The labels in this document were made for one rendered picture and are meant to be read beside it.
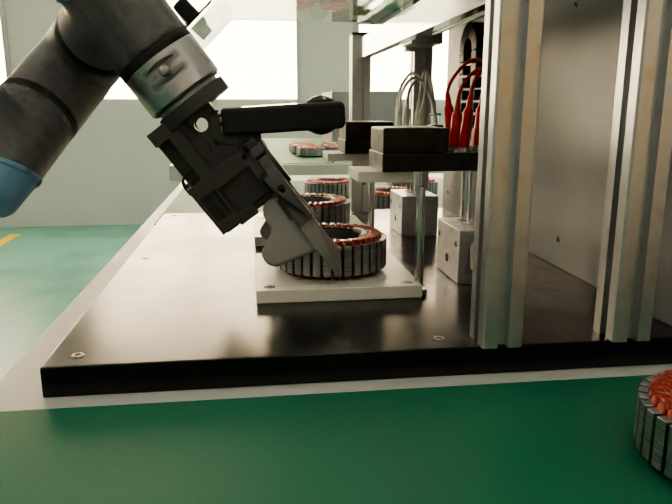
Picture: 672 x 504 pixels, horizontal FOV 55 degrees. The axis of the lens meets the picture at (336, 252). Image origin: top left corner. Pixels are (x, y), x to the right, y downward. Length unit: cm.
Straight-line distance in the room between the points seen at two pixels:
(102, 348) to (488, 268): 28
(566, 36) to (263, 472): 54
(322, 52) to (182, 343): 496
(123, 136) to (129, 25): 485
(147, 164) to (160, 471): 509
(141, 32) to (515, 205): 34
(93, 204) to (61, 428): 513
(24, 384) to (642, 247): 45
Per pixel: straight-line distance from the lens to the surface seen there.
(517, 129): 46
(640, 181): 50
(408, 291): 59
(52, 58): 67
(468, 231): 63
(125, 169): 546
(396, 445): 39
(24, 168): 61
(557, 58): 75
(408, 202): 86
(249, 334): 50
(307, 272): 59
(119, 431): 42
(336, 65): 540
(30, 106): 63
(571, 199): 71
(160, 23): 60
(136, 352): 48
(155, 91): 59
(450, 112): 67
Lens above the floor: 94
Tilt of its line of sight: 13 degrees down
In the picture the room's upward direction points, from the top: straight up
